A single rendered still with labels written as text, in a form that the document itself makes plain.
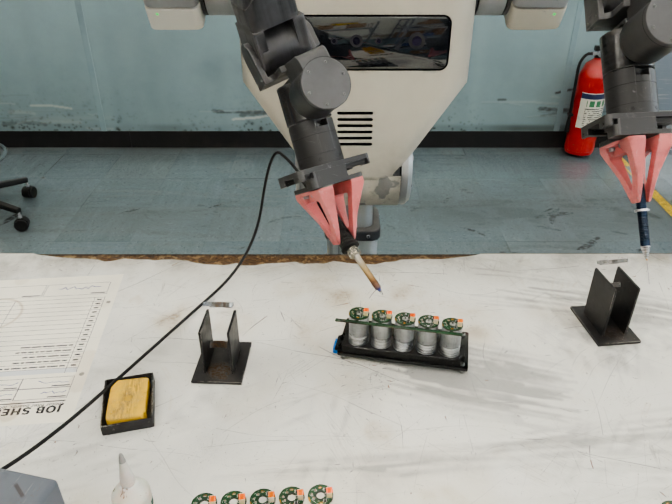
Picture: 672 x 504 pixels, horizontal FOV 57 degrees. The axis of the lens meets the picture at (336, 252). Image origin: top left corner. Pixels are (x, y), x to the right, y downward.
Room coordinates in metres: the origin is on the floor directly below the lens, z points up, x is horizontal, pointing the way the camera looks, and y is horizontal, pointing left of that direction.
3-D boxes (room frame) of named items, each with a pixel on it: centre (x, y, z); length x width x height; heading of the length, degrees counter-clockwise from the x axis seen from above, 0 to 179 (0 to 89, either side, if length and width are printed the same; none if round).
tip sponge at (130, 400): (0.51, 0.23, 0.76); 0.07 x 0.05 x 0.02; 14
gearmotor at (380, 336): (0.60, -0.06, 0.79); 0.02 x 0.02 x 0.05
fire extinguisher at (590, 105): (3.07, -1.29, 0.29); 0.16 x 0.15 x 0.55; 90
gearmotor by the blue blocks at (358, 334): (0.60, -0.03, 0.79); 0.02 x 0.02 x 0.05
